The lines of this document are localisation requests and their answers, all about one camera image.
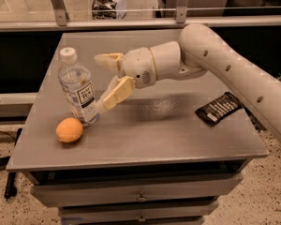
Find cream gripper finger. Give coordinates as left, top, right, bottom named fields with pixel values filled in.
left=96, top=75, right=136, bottom=113
left=95, top=52, right=124, bottom=76

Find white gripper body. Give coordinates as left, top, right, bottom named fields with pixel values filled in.
left=120, top=48, right=156, bottom=89

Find clear plastic tea bottle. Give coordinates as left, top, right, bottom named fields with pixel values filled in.
left=58, top=47, right=98, bottom=127

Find black white robot base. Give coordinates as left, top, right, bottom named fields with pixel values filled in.
left=92, top=0, right=127, bottom=20

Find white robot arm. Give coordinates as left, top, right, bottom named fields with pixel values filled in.
left=95, top=23, right=281, bottom=143

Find orange fruit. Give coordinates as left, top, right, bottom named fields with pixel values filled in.
left=55, top=117, right=83, bottom=143

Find grey drawer cabinet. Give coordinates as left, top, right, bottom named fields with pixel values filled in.
left=6, top=28, right=270, bottom=225

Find top grey drawer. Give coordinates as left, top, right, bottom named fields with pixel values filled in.
left=31, top=172, right=243, bottom=207

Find grey drawer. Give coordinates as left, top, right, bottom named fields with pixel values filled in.
left=31, top=172, right=243, bottom=207
left=59, top=201, right=218, bottom=225

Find black floor stand leg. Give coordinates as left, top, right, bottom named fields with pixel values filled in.
left=0, top=127, right=23, bottom=201

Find metal window rail frame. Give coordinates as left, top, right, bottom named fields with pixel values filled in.
left=0, top=0, right=281, bottom=32

